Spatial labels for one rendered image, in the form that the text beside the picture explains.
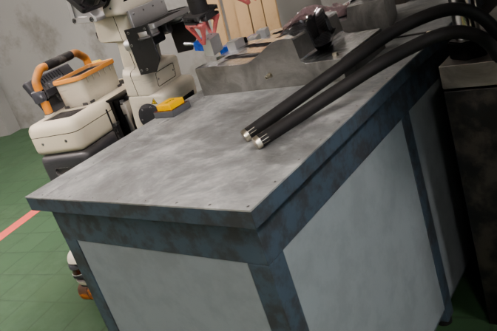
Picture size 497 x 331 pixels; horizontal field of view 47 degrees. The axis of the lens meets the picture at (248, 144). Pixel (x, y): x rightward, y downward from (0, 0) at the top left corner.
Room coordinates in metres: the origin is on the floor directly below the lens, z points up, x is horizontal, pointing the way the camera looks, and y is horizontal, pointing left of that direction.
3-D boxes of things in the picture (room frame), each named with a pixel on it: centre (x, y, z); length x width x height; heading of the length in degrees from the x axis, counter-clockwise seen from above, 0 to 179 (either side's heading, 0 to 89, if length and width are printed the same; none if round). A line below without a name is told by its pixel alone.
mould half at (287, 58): (1.67, -0.19, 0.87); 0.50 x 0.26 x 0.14; 48
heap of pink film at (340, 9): (1.99, -0.36, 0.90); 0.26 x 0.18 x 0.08; 65
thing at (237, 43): (1.90, -0.03, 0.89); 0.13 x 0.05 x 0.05; 47
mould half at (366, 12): (2.00, -0.37, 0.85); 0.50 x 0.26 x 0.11; 65
